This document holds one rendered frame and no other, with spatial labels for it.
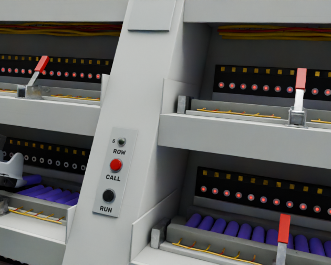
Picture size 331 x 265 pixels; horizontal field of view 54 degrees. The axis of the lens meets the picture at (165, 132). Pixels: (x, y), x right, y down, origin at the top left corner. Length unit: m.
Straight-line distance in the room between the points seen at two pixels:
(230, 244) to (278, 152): 0.14
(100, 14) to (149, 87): 0.18
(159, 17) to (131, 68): 0.09
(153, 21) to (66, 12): 0.18
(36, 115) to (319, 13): 0.45
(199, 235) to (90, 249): 0.15
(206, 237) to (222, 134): 0.15
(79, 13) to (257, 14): 0.30
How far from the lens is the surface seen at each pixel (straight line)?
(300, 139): 0.43
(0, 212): 0.60
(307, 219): 0.58
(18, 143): 0.78
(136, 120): 0.47
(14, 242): 0.55
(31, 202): 0.59
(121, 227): 0.45
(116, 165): 0.46
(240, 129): 0.44
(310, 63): 0.69
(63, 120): 0.54
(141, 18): 0.54
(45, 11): 0.67
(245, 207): 0.58
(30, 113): 0.58
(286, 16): 0.52
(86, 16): 0.61
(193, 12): 0.54
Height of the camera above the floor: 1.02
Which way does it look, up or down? 13 degrees up
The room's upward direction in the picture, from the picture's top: 12 degrees clockwise
